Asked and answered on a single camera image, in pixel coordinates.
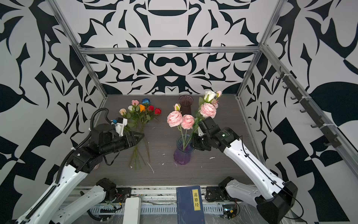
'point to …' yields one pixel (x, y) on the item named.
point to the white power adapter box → (132, 210)
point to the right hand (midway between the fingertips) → (189, 142)
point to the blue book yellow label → (190, 209)
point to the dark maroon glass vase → (186, 101)
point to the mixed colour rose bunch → (136, 115)
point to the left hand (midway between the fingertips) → (140, 133)
